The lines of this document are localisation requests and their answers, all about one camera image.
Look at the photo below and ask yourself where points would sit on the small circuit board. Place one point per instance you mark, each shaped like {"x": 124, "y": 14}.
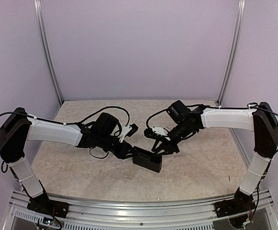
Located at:
{"x": 46, "y": 222}

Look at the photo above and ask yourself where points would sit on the vertical aluminium post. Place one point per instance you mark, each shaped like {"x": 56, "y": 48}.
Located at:
{"x": 233, "y": 50}
{"x": 46, "y": 50}

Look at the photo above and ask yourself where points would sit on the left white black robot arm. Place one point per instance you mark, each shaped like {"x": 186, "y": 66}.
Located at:
{"x": 105, "y": 133}

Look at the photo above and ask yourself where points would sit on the right vertical aluminium post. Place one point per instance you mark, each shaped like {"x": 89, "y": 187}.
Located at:
{"x": 233, "y": 50}

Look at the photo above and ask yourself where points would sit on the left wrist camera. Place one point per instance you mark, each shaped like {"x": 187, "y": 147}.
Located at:
{"x": 127, "y": 131}

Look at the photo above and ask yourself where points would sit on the left vertical aluminium post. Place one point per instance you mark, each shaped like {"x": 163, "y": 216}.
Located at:
{"x": 46, "y": 50}

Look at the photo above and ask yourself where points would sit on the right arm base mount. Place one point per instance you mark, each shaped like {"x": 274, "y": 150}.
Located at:
{"x": 238, "y": 204}

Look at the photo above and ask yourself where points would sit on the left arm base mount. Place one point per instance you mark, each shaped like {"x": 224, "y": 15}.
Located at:
{"x": 43, "y": 204}

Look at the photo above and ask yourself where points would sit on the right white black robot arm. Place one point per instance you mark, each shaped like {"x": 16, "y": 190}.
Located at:
{"x": 189, "y": 119}

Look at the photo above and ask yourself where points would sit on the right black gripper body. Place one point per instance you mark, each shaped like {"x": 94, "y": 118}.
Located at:
{"x": 173, "y": 148}

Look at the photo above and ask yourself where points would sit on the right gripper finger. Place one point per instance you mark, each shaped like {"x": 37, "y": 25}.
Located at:
{"x": 157, "y": 146}
{"x": 162, "y": 152}

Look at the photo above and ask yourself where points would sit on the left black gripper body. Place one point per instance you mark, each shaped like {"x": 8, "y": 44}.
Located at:
{"x": 120, "y": 153}

